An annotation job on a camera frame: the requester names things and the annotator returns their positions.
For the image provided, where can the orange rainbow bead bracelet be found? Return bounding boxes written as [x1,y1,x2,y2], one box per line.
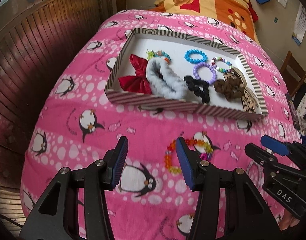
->
[164,138,214,175]

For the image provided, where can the purple bead bracelet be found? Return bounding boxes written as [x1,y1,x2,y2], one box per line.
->
[192,61,218,86]

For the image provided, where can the black smartphone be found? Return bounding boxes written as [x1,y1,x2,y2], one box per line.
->
[285,93,300,131]

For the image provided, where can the wooden chair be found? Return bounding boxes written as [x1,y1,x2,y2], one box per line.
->
[280,51,306,97]

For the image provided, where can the pink penguin blanket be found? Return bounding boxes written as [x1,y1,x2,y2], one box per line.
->
[20,10,300,239]

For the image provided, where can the black scrunchie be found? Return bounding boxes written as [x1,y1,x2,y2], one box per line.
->
[184,75,210,103]

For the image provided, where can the silver braided bracelet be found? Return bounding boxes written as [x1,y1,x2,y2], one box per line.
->
[245,159,265,188]

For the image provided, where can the wall calendar poster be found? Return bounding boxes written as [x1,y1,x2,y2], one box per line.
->
[292,3,306,46]

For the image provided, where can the leopard ribbon hair bow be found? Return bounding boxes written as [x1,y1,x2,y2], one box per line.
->
[224,67,259,112]

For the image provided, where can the black white patterned bag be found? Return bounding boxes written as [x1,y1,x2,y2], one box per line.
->
[293,82,306,135]

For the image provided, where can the striped cardboard box tray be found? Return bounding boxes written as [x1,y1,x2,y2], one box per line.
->
[105,28,268,120]

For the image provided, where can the multicolour pastel bead bracelet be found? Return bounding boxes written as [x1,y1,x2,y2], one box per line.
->
[210,56,233,74]

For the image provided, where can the bright blue bead bracelet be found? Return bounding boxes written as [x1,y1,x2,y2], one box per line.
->
[184,48,209,65]

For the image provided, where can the wooden panelled door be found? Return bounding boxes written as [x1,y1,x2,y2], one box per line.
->
[0,0,112,154]

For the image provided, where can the brown scrunchie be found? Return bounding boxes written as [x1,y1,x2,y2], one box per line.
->
[213,77,244,101]

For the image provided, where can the teal green woven bracelet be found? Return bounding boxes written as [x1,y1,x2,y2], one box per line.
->
[146,49,172,64]

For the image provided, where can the light blue fluffy scrunchie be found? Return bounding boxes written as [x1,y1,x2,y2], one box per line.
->
[145,57,188,100]

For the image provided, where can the orange floral folded quilt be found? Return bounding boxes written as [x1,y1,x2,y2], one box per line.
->
[151,0,258,42]

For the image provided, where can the red velvet bow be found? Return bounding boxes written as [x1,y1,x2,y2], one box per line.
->
[119,54,152,95]

